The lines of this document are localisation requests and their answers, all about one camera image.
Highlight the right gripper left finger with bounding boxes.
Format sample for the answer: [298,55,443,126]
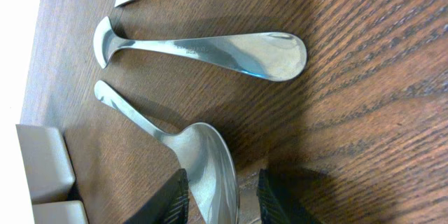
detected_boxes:
[125,169,189,224]

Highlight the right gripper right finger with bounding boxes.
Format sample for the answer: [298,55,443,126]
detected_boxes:
[256,169,322,224]

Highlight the large steel spoon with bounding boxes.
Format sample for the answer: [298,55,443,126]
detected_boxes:
[94,80,240,223]
[93,17,307,82]

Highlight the white plastic cutlery tray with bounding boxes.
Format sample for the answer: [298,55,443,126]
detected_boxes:
[16,124,88,224]

